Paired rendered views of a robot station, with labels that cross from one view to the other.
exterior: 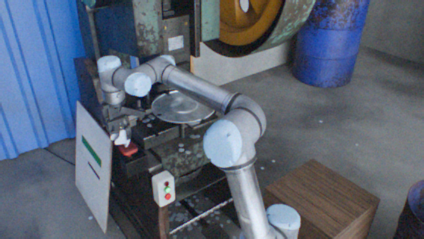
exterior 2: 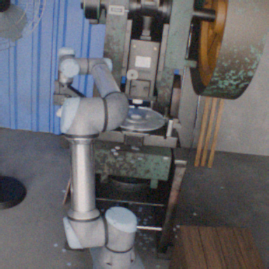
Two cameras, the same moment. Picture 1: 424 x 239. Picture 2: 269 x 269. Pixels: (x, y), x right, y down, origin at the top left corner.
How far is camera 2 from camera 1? 0.84 m
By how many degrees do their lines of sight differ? 31
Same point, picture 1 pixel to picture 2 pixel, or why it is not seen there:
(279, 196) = (183, 237)
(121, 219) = not seen: hidden behind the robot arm
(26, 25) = (98, 41)
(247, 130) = (87, 110)
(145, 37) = (111, 46)
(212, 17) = (178, 50)
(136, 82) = (65, 64)
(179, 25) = (148, 48)
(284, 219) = (115, 217)
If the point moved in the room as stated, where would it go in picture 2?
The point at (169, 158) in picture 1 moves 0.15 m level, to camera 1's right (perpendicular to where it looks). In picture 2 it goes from (101, 152) to (124, 164)
